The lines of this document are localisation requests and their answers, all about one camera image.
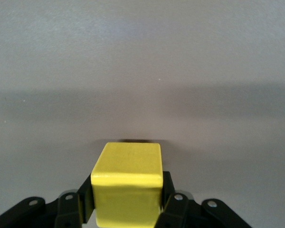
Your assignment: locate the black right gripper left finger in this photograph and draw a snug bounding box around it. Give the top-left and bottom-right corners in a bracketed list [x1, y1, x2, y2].
[0, 175, 96, 228]

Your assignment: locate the yellow wooden block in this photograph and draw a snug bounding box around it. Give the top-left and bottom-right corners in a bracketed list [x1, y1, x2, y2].
[90, 142, 164, 228]

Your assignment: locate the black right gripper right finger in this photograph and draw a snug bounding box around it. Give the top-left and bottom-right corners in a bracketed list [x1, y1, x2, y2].
[154, 171, 252, 228]

